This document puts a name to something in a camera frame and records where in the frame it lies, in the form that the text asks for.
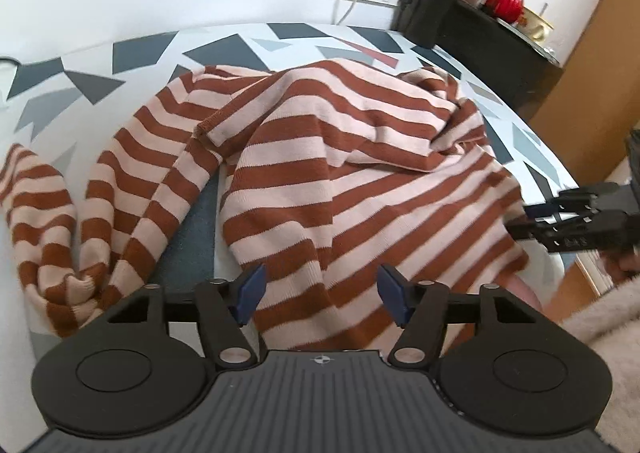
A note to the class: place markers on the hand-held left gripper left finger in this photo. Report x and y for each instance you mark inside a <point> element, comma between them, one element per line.
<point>252,290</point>

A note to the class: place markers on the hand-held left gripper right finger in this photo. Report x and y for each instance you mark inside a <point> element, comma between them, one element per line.
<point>392,290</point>

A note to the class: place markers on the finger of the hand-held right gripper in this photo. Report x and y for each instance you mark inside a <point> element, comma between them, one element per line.
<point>575,200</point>
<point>575,235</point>

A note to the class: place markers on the brown pink striped sweater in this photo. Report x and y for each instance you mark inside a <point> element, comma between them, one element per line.
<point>350,158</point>

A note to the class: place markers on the person's right hand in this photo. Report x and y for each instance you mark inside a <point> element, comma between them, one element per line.
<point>622,267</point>

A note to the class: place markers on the pink soft cloth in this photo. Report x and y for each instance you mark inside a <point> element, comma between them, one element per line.
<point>522,293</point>

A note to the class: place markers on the wooden door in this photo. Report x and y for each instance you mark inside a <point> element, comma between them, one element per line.
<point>595,58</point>

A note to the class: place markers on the black cabinet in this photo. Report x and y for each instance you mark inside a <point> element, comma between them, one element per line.
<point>500,63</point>

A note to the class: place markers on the beige cup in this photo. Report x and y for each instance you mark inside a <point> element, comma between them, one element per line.
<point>540,25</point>

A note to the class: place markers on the geometric printed sheet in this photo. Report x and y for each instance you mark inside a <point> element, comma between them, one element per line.
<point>150,48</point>

